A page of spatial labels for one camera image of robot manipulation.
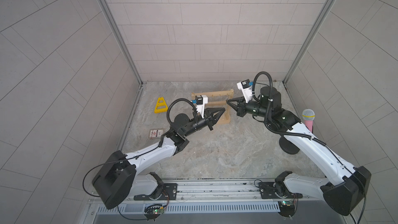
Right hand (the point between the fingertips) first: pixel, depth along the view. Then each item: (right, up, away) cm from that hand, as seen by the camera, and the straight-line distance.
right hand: (227, 102), depth 68 cm
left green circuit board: (-32, -47, -3) cm, 56 cm away
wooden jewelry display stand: (+2, -11, +28) cm, 31 cm away
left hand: (-1, -4, -3) cm, 5 cm away
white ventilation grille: (0, -47, 0) cm, 47 cm away
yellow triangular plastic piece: (-40, -4, +34) cm, 53 cm away
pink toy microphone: (+36, -6, 0) cm, 36 cm away
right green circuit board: (+27, -48, +1) cm, 55 cm away
